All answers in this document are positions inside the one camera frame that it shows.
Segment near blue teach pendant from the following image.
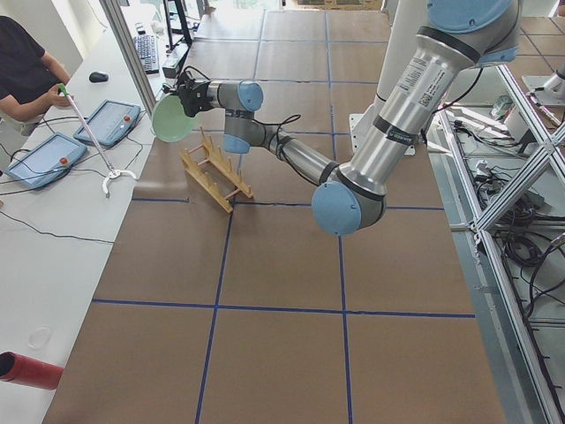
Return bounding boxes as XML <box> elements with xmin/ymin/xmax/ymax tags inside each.
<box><xmin>5</xmin><ymin>132</ymin><xmax>87</xmax><ymax>189</ymax></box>

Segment person in black shirt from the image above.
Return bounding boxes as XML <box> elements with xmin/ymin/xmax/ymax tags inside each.
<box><xmin>1</xmin><ymin>16</ymin><xmax>71</xmax><ymax>122</ymax></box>

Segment wooden dish rack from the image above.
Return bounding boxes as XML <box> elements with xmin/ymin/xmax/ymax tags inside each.
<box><xmin>179</xmin><ymin>127</ymin><xmax>254</xmax><ymax>214</ymax></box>

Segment blue teach pendant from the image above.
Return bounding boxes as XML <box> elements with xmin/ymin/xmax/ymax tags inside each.
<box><xmin>87</xmin><ymin>100</ymin><xmax>141</xmax><ymax>147</ymax></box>
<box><xmin>5</xmin><ymin>132</ymin><xmax>87</xmax><ymax>189</ymax></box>

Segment far blue teach pendant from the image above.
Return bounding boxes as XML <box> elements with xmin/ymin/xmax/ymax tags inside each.
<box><xmin>87</xmin><ymin>100</ymin><xmax>141</xmax><ymax>147</ymax></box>

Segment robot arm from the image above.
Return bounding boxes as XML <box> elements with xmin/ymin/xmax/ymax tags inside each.
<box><xmin>175</xmin><ymin>1</ymin><xmax>522</xmax><ymax>236</ymax></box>

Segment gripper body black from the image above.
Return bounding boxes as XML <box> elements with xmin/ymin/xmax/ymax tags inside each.
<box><xmin>177</xmin><ymin>78</ymin><xmax>210</xmax><ymax>117</ymax></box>

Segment black computer mouse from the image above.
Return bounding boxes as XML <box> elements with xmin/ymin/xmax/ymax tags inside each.
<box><xmin>88</xmin><ymin>72</ymin><xmax>109</xmax><ymax>83</ymax></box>

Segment light green plate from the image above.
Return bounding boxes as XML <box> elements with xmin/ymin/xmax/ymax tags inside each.
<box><xmin>152</xmin><ymin>95</ymin><xmax>198</xmax><ymax>142</ymax></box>

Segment black keyboard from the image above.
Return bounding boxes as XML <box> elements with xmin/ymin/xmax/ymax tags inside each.
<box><xmin>132</xmin><ymin>34</ymin><xmax>159</xmax><ymax>74</ymax></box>

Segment metal reacher grabber tool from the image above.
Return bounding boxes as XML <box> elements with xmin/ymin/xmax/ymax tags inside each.
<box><xmin>58</xmin><ymin>83</ymin><xmax>138</xmax><ymax>198</ymax></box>

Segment aluminium frame rack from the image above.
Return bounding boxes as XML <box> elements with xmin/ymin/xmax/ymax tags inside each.
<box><xmin>427</xmin><ymin>64</ymin><xmax>564</xmax><ymax>423</ymax></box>

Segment red cylinder bottle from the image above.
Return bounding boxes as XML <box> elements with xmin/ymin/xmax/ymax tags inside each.
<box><xmin>1</xmin><ymin>352</ymin><xmax>64</xmax><ymax>390</ymax></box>

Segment aluminium frame post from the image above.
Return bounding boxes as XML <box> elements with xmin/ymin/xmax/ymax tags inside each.
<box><xmin>100</xmin><ymin>0</ymin><xmax>156</xmax><ymax>116</ymax></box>

